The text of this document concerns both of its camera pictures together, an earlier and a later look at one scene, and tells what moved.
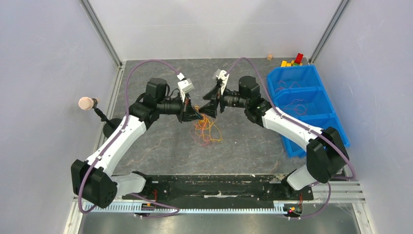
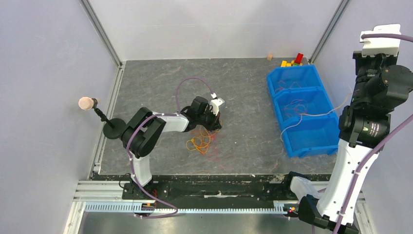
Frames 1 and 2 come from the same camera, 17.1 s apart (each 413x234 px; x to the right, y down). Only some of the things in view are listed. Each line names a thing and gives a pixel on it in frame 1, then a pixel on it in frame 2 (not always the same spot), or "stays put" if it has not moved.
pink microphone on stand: [86, 104] stays put
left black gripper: [187, 112] → [215, 124]
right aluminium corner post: [328, 30] stays put
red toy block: [299, 58] stays put
